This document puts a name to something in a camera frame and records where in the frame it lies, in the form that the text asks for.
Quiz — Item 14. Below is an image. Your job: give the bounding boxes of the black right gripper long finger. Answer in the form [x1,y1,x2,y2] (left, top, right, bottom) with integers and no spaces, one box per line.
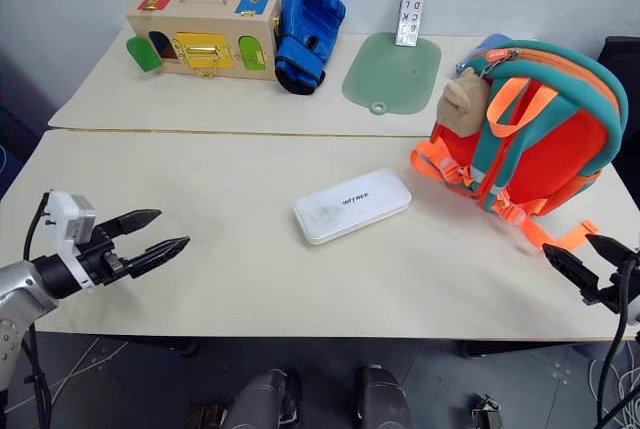
[541,242,602,297]

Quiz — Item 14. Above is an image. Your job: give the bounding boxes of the blue boxing glove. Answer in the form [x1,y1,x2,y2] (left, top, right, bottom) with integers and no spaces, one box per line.
[272,0,347,96]

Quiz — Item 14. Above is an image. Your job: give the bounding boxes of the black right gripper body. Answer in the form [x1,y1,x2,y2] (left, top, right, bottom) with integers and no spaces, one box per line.
[582,254,640,314]

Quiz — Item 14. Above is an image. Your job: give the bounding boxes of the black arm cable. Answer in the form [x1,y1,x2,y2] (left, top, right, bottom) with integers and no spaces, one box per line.
[19,191,54,429]
[596,256,640,429]

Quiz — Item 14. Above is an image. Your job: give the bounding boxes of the wooden lock busy box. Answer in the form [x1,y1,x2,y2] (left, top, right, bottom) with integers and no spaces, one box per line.
[124,0,281,82]

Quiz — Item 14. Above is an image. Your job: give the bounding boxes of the orange and teal backpack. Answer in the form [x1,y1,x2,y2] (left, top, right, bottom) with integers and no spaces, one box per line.
[409,39,630,252]

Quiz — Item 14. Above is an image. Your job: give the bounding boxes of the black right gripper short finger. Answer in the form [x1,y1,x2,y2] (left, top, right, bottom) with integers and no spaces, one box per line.
[584,232,632,267]

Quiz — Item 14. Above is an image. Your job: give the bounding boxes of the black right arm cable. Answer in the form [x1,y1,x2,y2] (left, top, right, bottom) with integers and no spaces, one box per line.
[596,256,640,429]

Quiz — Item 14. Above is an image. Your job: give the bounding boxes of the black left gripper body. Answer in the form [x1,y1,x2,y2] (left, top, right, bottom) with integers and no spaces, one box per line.
[74,226,132,287]

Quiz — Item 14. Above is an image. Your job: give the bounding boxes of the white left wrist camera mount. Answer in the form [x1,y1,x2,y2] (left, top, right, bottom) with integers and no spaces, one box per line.
[38,190,98,294]

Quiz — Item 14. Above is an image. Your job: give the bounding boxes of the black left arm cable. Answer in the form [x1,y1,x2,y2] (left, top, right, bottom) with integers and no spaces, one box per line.
[19,191,54,429]

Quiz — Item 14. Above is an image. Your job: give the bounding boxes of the small black floor bracket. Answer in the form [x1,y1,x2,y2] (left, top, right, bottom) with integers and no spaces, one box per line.
[470,392,504,429]

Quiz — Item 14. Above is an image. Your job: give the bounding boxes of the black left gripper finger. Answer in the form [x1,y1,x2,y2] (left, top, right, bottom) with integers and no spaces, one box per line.
[95,208,163,240]
[127,235,191,280]

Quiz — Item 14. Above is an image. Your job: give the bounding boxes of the green silicone mat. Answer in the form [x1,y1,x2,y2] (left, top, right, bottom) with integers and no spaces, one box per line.
[341,30,442,116]

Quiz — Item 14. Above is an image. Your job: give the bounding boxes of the dark rounded right shape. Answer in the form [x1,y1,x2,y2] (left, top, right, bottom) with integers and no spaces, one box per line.
[353,364,417,429]

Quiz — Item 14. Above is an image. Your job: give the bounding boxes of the white rectangular case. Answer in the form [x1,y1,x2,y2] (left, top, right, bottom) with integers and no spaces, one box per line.
[291,166,414,246]

